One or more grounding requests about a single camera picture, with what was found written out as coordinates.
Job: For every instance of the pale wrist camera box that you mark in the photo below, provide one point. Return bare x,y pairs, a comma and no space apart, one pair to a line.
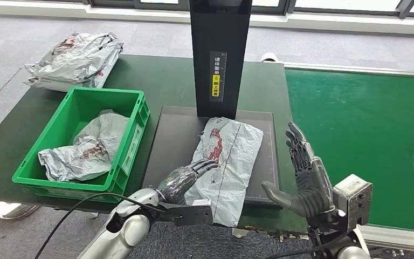
192,214
353,200

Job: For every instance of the small white table foot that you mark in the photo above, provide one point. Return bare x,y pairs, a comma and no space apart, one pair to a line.
240,233

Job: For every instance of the round metal table foot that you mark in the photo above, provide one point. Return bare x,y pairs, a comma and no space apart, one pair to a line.
14,210

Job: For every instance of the green plastic crate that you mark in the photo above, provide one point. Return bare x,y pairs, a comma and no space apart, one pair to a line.
128,157

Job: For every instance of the black inbound scanner machine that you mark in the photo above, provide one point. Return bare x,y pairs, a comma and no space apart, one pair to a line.
178,143

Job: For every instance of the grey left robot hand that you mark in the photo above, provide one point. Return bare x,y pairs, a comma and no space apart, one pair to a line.
178,182

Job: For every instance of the crumpled silver parcel bag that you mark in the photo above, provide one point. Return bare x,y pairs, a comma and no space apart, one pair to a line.
75,57

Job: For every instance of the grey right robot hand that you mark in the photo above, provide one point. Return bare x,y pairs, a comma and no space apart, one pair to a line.
312,189

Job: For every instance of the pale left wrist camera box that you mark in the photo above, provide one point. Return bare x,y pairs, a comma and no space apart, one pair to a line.
192,214

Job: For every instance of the flat silver parcel bag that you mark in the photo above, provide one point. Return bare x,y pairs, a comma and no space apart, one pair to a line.
100,78

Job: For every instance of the grey parcel bag red print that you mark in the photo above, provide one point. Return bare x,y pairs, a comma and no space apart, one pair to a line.
235,153

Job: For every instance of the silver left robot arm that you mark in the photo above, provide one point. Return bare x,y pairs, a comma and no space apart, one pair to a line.
128,228

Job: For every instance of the grey-blue parcel bag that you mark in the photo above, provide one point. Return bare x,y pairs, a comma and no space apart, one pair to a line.
92,143

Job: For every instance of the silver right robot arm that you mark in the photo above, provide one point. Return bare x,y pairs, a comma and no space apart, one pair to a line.
335,246

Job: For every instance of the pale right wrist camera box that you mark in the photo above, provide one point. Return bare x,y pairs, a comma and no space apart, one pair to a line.
353,200

